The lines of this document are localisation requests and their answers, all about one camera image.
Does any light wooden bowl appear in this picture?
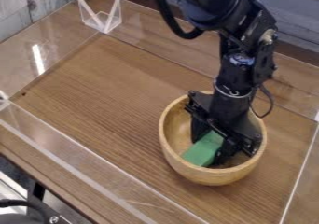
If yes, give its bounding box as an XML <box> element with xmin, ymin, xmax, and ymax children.
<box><xmin>158</xmin><ymin>95</ymin><xmax>267</xmax><ymax>187</ymax></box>

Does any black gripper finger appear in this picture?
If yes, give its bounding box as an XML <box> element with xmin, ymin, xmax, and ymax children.
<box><xmin>190</xmin><ymin>118</ymin><xmax>210</xmax><ymax>143</ymax></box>
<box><xmin>213</xmin><ymin>137</ymin><xmax>241</xmax><ymax>165</ymax></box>

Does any green rectangular block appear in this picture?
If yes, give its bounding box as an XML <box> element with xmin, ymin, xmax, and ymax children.
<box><xmin>181</xmin><ymin>131</ymin><xmax>221</xmax><ymax>167</ymax></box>

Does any black cable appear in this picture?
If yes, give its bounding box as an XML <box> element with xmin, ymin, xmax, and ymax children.
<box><xmin>0</xmin><ymin>199</ymin><xmax>42</xmax><ymax>224</ymax></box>

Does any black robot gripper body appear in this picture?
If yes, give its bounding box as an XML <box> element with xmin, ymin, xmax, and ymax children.
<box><xmin>184</xmin><ymin>91</ymin><xmax>263</xmax><ymax>157</ymax></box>

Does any clear acrylic enclosure wall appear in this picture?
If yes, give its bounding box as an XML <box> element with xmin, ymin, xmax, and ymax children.
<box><xmin>0</xmin><ymin>0</ymin><xmax>319</xmax><ymax>224</ymax></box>

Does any black metal table frame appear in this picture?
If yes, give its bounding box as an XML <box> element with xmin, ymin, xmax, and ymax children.
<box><xmin>26</xmin><ymin>179</ymin><xmax>73</xmax><ymax>224</ymax></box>

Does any clear acrylic corner bracket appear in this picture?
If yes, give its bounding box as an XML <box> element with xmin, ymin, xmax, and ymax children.
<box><xmin>77</xmin><ymin>0</ymin><xmax>121</xmax><ymax>34</ymax></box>

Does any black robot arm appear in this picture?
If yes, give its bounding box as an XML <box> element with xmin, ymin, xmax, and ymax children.
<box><xmin>154</xmin><ymin>0</ymin><xmax>277</xmax><ymax>167</ymax></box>

